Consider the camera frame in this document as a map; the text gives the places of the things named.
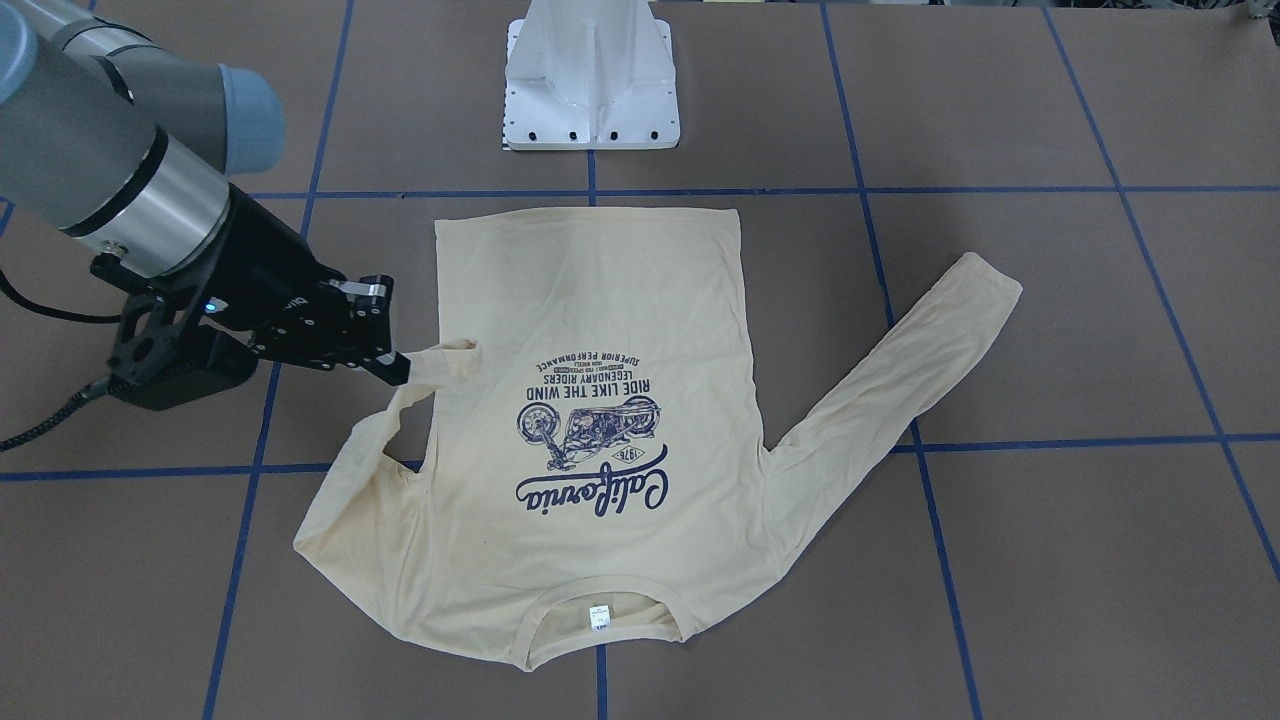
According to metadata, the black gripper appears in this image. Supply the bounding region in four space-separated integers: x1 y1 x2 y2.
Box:
207 186 411 386

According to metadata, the cream long-sleeve printed shirt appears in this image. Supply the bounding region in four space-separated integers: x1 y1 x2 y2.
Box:
293 208 1021 673

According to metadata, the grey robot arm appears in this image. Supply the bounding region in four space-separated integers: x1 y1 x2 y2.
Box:
3 1 410 407

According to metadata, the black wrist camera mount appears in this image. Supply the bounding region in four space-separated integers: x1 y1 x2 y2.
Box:
90 252 259 411

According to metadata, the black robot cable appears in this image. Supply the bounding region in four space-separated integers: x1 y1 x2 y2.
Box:
0 270 125 454

